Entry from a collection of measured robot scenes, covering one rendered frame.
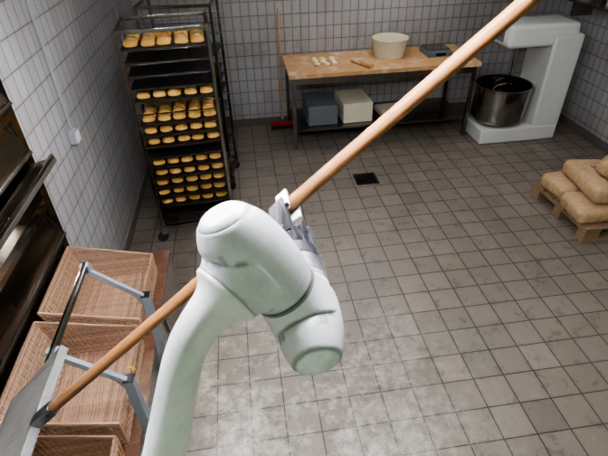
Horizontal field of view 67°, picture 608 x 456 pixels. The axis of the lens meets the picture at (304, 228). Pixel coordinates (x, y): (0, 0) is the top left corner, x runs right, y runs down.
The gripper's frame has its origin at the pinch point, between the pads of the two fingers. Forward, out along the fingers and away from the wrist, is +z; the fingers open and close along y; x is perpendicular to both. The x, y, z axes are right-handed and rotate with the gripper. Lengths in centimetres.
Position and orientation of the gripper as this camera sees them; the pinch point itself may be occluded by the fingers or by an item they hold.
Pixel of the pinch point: (288, 206)
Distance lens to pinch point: 99.2
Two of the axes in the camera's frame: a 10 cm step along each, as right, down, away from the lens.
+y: 6.7, 5.5, 5.0
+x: 7.3, -6.0, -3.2
